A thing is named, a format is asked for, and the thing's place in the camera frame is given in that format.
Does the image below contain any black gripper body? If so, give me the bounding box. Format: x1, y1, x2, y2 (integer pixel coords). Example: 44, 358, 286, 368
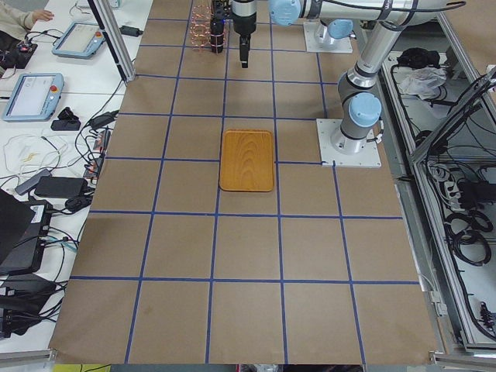
231, 0, 257, 36

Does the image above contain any dark wine bottle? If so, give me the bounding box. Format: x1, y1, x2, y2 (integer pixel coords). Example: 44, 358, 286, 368
210, 17, 225, 54

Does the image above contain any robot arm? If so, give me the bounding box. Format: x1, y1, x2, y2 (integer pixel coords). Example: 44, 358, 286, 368
231, 1, 466, 68
331, 21, 404, 155

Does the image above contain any wooden tray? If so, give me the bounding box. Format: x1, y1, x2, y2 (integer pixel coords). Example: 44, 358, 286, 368
219, 129, 274, 192

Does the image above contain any person hand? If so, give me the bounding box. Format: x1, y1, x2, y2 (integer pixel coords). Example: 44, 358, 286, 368
32, 9, 54, 23

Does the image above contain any teach pendant upper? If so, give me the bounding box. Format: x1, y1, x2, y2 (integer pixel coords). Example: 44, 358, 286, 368
52, 22, 105, 59

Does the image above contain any teach pendant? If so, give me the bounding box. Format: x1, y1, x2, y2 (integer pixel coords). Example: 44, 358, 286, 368
2, 73, 64, 122
52, 22, 105, 59

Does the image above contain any teach pendant lower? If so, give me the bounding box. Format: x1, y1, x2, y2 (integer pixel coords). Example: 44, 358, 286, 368
2, 73, 64, 122

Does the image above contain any black power adapter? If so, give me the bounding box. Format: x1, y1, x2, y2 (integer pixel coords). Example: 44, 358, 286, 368
34, 176, 88, 198

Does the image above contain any black laptop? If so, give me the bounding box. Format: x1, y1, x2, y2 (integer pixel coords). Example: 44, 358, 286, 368
1, 191, 52, 275

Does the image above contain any copper wire bottle basket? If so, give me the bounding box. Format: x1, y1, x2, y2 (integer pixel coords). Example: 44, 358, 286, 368
189, 1, 225, 50

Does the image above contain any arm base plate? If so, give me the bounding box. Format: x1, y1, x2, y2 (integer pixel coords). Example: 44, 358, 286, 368
316, 119, 381, 168
303, 19, 353, 53

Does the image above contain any aluminium frame post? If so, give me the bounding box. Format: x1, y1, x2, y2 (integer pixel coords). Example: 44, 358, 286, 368
88, 0, 136, 84

